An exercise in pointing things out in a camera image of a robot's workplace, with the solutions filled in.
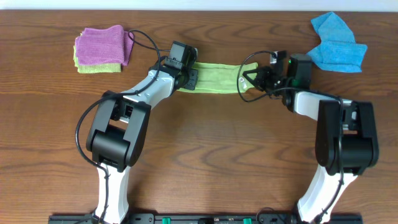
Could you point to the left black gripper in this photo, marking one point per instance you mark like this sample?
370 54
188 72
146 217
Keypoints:
194 77

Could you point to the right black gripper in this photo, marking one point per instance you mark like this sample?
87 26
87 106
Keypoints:
263 73

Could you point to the light green microfiber cloth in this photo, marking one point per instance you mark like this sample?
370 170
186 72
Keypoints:
220 78

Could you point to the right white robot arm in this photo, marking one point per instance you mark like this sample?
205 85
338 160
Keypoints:
346 140

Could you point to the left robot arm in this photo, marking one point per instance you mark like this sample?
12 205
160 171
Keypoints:
117 134

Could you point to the green folded cloth under purple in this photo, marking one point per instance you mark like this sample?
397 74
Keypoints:
88 69

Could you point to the blue crumpled cloth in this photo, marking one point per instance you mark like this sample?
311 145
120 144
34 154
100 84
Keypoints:
338 50

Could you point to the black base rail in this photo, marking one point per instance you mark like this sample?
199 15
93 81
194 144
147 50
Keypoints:
148 218

